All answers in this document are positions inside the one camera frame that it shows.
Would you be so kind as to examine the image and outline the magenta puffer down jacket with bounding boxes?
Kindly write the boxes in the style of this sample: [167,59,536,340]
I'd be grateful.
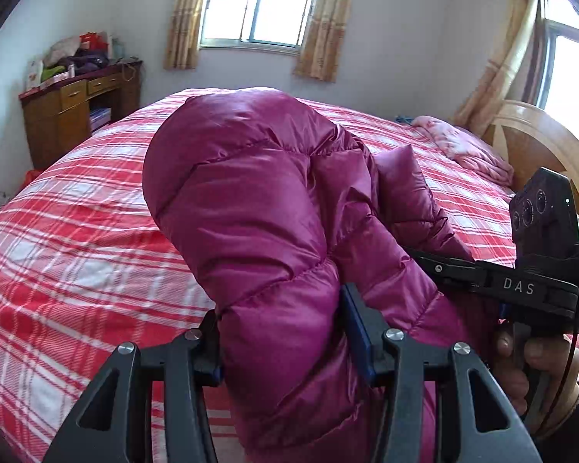
[143,89,497,462]

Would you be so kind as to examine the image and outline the person right hand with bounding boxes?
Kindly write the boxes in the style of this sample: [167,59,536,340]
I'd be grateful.
[493,329,579,440]

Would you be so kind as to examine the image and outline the red white plaid bedspread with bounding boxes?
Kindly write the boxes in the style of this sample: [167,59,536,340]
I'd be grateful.
[0,89,516,462]

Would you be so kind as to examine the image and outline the wooden bed headboard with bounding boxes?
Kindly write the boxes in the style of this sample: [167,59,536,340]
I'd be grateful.
[482,100,579,214]

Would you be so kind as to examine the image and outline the pink folded blanket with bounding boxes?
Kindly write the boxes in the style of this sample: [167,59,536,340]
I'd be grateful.
[411,115,515,187]

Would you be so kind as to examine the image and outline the side window by headboard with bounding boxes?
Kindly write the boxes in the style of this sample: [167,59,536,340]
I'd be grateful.
[525,0,579,140]

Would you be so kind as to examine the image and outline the wooden desk with drawers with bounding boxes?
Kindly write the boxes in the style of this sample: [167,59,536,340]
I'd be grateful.
[19,60,143,171]

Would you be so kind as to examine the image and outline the beige side window curtain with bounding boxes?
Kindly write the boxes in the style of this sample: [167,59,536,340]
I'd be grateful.
[452,0,538,137]

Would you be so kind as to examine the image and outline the beige curtain right of window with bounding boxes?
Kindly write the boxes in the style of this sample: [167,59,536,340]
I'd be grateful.
[294,0,351,83]

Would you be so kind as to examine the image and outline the beige curtain of window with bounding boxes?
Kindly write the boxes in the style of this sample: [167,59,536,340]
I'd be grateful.
[164,0,204,70]
[294,0,351,83]

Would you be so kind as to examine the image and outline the clutter pile on desk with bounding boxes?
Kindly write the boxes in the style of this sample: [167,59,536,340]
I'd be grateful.
[25,31,126,92]

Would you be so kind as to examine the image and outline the beige curtain left of window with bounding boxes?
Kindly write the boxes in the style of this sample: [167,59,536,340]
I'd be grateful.
[164,0,204,70]

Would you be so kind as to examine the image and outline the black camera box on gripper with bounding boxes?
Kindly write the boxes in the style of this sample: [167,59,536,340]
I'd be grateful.
[510,167,579,286]

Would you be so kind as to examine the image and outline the far window with frame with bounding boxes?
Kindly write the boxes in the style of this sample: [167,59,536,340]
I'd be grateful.
[200,0,315,53]

